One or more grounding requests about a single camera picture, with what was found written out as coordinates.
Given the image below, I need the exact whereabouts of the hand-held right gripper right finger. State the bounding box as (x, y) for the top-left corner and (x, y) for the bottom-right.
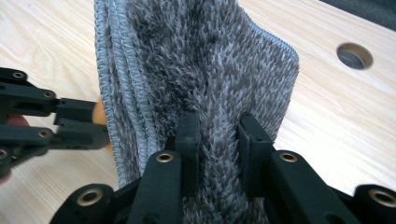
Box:
(236, 112), (276, 200)

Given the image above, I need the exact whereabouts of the round table cable hole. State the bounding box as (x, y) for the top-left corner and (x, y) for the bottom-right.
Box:
(335, 42), (374, 70)

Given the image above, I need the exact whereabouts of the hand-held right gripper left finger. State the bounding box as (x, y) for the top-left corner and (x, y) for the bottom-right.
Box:
(164, 112), (201, 198)

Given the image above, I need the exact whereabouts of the grey fluffy towel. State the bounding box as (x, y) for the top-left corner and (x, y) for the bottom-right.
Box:
(92, 0), (301, 224)

